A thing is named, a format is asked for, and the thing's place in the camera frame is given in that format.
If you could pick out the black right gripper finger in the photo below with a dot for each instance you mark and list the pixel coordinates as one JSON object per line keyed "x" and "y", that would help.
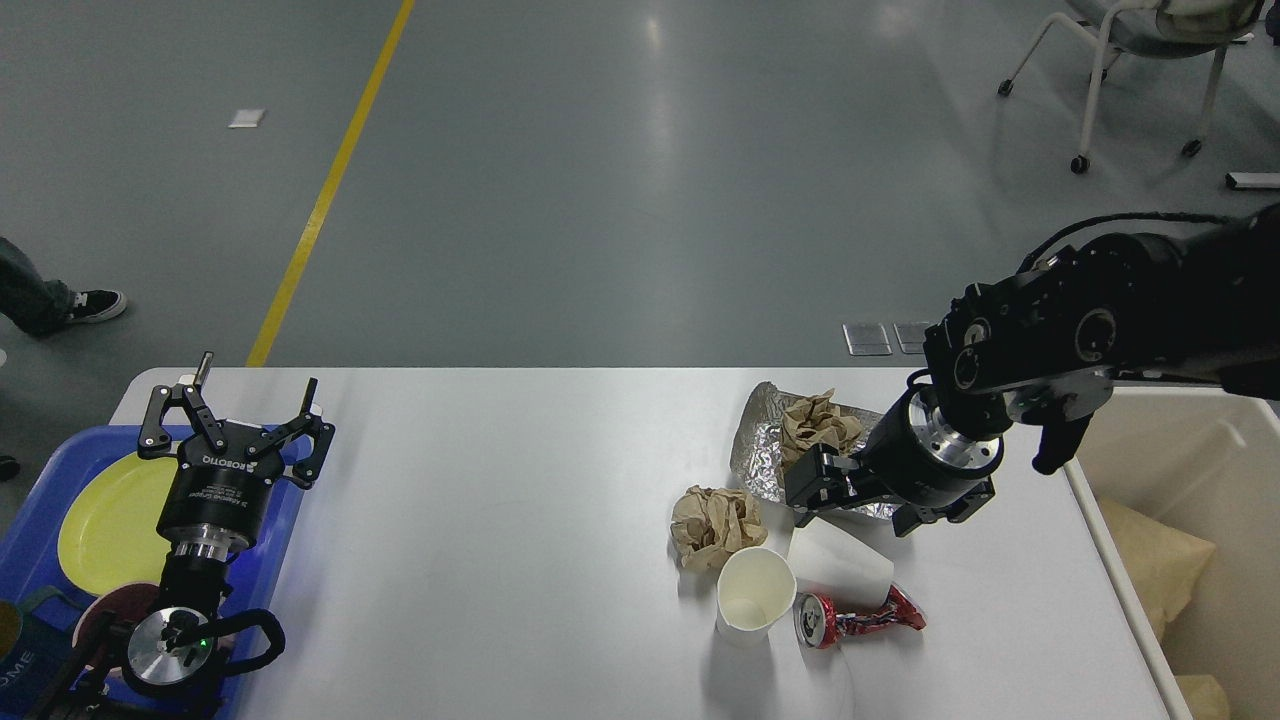
{"x": 820, "y": 480}
{"x": 910, "y": 516}

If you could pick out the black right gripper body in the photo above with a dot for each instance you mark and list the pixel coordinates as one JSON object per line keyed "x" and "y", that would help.
{"x": 914, "y": 455}

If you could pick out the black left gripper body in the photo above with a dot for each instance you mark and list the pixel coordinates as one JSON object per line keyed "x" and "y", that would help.
{"x": 218, "y": 496}

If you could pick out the yellow plastic plate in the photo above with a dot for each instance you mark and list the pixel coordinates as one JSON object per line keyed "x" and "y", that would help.
{"x": 108, "y": 537}

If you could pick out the white paper cup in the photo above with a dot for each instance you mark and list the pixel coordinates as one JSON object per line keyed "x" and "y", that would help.
{"x": 755, "y": 588}
{"x": 827, "y": 560}

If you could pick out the pink mug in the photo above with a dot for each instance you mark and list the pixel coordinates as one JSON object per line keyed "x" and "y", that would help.
{"x": 110, "y": 605}

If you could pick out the brown paper bag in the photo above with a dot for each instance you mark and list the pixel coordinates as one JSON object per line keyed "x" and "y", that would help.
{"x": 1164, "y": 563}

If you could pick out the dark teal mug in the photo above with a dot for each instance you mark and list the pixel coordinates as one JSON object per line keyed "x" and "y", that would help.
{"x": 32, "y": 649}

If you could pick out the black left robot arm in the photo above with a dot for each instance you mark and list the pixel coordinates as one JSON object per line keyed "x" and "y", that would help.
{"x": 195, "y": 574}

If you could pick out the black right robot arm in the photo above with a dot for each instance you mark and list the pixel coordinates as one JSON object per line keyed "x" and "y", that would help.
{"x": 1044, "y": 348}

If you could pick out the crumpled brown paper on foil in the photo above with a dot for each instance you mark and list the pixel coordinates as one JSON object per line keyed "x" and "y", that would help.
{"x": 816, "y": 420}

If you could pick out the crumpled aluminium foil sheet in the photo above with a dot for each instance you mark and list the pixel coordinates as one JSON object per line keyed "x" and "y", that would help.
{"x": 756, "y": 457}

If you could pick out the tipped white paper cup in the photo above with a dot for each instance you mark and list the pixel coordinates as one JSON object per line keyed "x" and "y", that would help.
{"x": 827, "y": 560}

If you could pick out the crumpled brown paper ball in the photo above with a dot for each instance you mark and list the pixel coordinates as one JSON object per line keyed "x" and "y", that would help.
{"x": 710, "y": 525}

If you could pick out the right metal floor plate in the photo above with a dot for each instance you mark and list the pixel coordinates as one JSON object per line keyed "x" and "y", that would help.
{"x": 912, "y": 336}

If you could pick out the metal floor plate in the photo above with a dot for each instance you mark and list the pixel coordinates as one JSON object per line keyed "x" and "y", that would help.
{"x": 867, "y": 340}
{"x": 912, "y": 336}

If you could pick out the left metal floor plate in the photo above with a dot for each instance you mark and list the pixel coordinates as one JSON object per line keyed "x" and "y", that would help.
{"x": 867, "y": 340}

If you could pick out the crushed red soda can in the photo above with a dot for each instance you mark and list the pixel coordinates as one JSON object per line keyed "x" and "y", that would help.
{"x": 818, "y": 624}

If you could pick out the black and white shoe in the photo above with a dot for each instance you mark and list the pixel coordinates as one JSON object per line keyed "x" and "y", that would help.
{"x": 96, "y": 306}

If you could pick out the beige plastic bin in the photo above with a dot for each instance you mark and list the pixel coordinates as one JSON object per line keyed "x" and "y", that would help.
{"x": 1206, "y": 463}

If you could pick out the white floor marker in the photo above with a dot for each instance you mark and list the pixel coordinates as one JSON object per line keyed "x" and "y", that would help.
{"x": 247, "y": 118}

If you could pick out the white bar on floor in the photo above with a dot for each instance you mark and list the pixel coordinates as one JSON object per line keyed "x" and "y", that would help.
{"x": 1252, "y": 181}

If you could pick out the white office chair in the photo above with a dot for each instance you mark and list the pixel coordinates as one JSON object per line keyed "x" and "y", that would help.
{"x": 1165, "y": 30}

